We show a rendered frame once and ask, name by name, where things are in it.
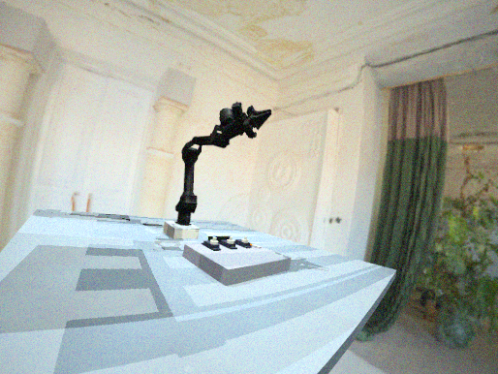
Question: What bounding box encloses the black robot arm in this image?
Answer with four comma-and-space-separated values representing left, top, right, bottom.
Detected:
174, 102, 245, 226

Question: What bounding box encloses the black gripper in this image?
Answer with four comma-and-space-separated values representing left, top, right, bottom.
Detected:
232, 106, 271, 139

